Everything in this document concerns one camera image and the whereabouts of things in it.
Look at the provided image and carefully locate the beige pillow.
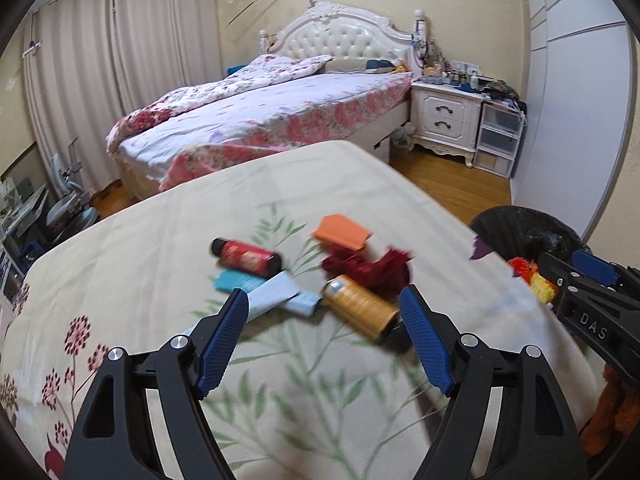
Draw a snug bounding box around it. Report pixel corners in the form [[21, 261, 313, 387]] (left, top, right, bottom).
[[325, 59, 406, 75]]

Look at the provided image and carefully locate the red bottle with black cap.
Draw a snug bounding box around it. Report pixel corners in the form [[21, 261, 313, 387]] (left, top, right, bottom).
[[210, 237, 282, 277]]

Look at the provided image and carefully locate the orange cardboard box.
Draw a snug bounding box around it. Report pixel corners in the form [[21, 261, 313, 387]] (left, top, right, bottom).
[[311, 214, 373, 251]]

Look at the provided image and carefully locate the golden can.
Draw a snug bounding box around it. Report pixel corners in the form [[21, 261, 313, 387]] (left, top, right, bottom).
[[321, 274, 407, 352]]

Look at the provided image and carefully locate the floral cream tablecloth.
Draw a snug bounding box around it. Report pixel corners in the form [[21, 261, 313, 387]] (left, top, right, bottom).
[[0, 140, 601, 480]]

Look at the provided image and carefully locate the floral quilt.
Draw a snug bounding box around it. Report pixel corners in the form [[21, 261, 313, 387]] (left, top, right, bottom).
[[106, 55, 333, 143]]

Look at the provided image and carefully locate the dark red wrapper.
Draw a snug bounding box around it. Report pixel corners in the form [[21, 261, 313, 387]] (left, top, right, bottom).
[[320, 246, 415, 301]]

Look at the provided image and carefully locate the red foam fruit net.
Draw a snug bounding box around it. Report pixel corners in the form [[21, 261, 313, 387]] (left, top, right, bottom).
[[507, 256, 538, 279]]

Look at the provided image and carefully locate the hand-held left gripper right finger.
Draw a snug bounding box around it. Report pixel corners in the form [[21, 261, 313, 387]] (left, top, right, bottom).
[[399, 284, 583, 480]]

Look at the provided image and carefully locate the grey office chair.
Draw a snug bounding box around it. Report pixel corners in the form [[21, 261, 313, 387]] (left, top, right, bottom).
[[45, 137, 98, 238]]

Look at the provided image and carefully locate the black lined trash bin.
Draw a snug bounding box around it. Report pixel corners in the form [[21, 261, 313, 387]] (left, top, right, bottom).
[[470, 205, 593, 306]]

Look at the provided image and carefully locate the yellow foam fruit net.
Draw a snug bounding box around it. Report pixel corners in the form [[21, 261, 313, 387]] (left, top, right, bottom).
[[530, 272, 556, 304]]

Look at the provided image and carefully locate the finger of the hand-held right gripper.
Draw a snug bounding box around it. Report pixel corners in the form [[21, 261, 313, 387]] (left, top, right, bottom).
[[537, 251, 576, 306], [571, 250, 623, 286]]

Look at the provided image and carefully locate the white wardrobe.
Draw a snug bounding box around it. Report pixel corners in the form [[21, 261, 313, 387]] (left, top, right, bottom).
[[510, 0, 636, 241]]

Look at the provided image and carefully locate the white nightstand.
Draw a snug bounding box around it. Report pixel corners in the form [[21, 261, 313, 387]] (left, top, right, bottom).
[[410, 82, 486, 168]]

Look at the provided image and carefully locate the teal tube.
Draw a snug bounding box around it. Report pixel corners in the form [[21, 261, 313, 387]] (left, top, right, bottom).
[[214, 269, 322, 317]]

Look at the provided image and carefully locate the clear plastic drawer unit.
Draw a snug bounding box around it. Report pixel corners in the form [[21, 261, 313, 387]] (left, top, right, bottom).
[[472, 102, 526, 180]]

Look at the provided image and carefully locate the white tufted bed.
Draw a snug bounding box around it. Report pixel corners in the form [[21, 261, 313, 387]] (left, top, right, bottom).
[[105, 1, 416, 198]]

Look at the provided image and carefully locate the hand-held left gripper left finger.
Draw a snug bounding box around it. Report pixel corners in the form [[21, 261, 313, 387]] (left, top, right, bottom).
[[64, 289, 250, 480]]

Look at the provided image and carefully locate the dark cloth bag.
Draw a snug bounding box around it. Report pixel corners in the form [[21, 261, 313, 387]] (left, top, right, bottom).
[[482, 79, 526, 108]]

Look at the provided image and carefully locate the white desk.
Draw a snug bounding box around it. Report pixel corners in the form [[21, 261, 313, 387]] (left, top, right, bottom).
[[0, 175, 51, 251]]

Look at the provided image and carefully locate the orange fuzzy cloth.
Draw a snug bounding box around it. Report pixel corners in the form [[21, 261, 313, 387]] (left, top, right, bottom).
[[582, 362, 640, 456]]

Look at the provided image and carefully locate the beige curtain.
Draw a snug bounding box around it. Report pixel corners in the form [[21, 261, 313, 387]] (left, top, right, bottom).
[[20, 0, 226, 196]]

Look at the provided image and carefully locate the light blue strip packet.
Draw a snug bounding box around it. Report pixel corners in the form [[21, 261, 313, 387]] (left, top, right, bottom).
[[180, 271, 302, 336]]

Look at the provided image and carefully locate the cluster of small bottles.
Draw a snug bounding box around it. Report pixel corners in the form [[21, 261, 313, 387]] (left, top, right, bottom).
[[420, 55, 483, 88]]

